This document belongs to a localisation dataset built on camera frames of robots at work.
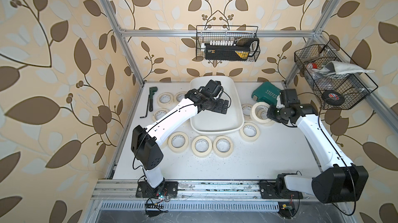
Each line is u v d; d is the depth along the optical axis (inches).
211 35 35.9
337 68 24.8
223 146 35.0
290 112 21.7
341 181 15.2
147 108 41.4
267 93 42.6
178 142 35.5
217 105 27.5
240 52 32.9
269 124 37.6
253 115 31.1
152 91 45.4
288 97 24.0
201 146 35.0
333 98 28.3
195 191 29.7
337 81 28.6
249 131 36.8
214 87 23.2
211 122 39.0
